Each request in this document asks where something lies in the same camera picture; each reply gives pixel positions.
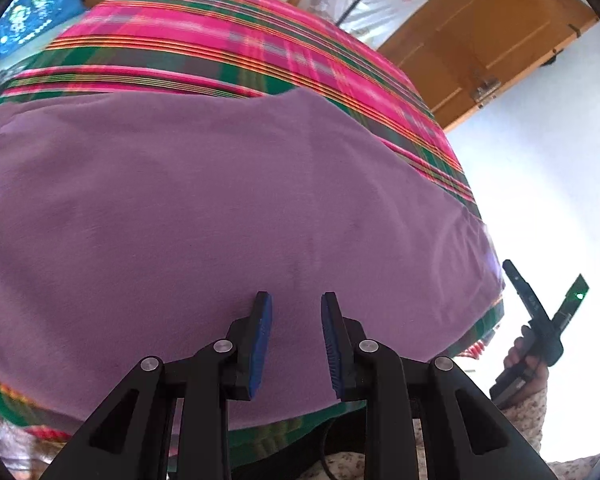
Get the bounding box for purple fleece garment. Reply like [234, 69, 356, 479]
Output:
[0, 87, 506, 433]

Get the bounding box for blue printed tote bag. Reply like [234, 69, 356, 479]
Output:
[0, 0, 88, 58]

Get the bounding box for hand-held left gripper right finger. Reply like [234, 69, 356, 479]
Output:
[321, 291, 556, 480]

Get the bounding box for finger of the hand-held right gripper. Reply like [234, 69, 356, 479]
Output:
[501, 259, 547, 325]

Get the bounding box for person's right forearm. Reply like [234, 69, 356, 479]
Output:
[500, 370, 551, 453]

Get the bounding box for person's right hand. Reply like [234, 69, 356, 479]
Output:
[502, 325, 551, 386]

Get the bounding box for metal door lock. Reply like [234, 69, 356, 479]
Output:
[470, 75, 501, 108]

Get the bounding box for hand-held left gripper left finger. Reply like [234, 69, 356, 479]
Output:
[40, 291, 273, 480]

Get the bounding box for pink green plaid blanket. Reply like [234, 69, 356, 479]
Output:
[0, 0, 506, 466]

